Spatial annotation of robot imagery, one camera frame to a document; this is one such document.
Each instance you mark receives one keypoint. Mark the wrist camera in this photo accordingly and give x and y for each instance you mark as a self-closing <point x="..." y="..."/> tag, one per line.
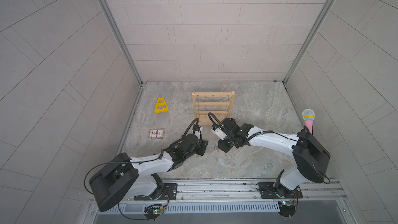
<point x="197" y="129"/>
<point x="218" y="132"/>

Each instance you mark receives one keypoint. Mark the white ventilation grille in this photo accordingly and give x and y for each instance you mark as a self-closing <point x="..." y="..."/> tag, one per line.
<point x="200" y="207"/>

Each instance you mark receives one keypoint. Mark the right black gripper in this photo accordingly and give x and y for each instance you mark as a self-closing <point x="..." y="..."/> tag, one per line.
<point x="222" y="146"/>

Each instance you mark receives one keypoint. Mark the right green circuit board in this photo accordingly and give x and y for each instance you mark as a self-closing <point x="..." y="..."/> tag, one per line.
<point x="287" y="209"/>

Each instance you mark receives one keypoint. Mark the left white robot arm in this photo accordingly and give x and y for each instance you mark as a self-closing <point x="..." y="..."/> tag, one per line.
<point x="132" y="176"/>

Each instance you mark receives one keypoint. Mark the left green circuit board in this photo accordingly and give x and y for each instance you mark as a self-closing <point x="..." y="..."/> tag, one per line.
<point x="152" y="212"/>

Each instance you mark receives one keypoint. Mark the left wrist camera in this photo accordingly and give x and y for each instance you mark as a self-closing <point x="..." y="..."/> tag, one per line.
<point x="197" y="129"/>

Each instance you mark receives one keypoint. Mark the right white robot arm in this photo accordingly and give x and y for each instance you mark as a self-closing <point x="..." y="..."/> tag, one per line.
<point x="311" y="159"/>

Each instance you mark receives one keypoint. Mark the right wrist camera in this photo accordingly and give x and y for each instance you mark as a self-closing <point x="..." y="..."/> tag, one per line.
<point x="218" y="132"/>

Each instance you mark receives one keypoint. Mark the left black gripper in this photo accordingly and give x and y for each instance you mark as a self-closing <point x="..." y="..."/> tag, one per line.
<point x="201" y="148"/>

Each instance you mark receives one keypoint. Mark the aluminium mounting rail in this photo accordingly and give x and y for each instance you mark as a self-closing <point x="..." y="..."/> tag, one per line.
<point x="234" y="190"/>

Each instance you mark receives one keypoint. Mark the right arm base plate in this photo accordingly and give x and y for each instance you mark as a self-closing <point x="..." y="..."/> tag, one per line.
<point x="269" y="191"/>

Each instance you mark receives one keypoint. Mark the yellow triangular plastic piece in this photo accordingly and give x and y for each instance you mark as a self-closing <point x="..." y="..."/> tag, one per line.
<point x="161" y="106"/>

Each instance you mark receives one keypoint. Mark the pink toy microphone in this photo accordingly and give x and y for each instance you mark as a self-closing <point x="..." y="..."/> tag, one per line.
<point x="308" y="116"/>

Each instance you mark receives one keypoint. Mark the green circuit board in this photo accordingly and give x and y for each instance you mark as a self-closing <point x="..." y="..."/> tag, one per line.
<point x="287" y="209"/>
<point x="152" y="212"/>

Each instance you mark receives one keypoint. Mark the small card box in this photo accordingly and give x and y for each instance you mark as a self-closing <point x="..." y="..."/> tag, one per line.
<point x="156" y="134"/>

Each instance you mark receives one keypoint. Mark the wooden jewelry display stand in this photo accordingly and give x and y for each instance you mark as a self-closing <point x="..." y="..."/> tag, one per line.
<point x="218" y="103"/>

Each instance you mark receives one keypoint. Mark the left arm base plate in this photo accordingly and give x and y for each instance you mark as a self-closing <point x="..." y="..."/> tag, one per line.
<point x="166" y="192"/>

